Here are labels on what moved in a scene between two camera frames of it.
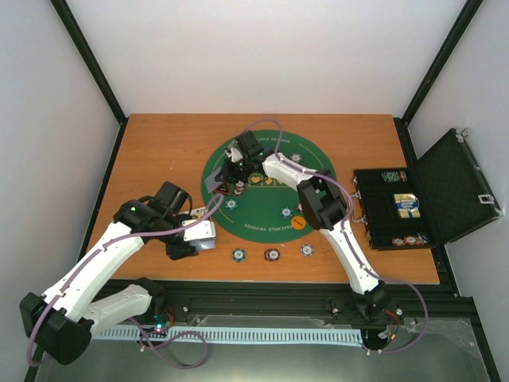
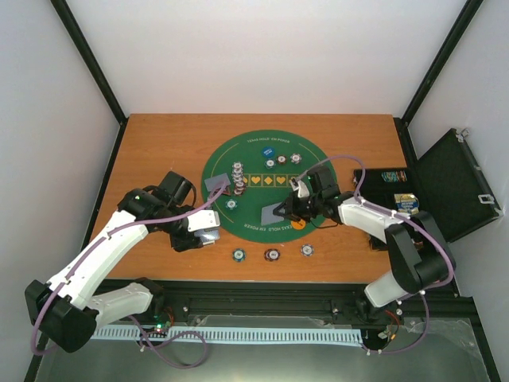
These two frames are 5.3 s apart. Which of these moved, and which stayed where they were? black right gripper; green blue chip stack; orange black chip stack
Moved: black right gripper
Stayed: orange black chip stack; green blue chip stack
